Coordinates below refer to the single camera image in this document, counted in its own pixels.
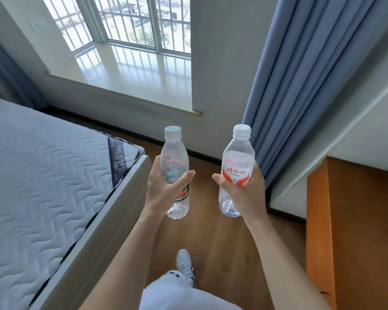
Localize person's left hand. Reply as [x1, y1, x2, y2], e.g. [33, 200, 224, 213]
[144, 155, 196, 220]

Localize person's right hand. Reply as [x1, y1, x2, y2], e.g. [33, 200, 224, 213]
[212, 161, 266, 225]

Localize clear bottle with green label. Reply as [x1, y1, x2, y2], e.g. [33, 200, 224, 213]
[160, 126, 190, 220]

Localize clear bottle with red label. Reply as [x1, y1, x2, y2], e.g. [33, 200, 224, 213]
[218, 124, 255, 218]

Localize person's left forearm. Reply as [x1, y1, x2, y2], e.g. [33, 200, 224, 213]
[78, 212, 164, 310]

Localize person's right forearm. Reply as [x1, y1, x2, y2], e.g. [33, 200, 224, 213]
[246, 217, 333, 310]

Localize white sneaker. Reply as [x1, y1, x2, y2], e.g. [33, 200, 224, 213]
[176, 249, 196, 288]

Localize white shorts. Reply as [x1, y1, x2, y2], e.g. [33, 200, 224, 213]
[139, 270, 243, 310]

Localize white window sill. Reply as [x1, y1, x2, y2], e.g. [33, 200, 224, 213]
[45, 43, 202, 117]

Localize blue curtain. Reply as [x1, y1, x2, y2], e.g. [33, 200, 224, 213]
[242, 0, 388, 190]
[0, 29, 49, 110]

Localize white quilted mattress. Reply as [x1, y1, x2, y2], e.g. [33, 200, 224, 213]
[0, 95, 141, 310]

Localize orange wooden cabinet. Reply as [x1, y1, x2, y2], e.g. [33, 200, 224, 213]
[306, 156, 388, 310]

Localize white framed window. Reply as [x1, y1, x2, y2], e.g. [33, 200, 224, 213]
[40, 0, 192, 59]

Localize beige bed frame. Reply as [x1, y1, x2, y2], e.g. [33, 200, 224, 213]
[29, 154, 152, 310]

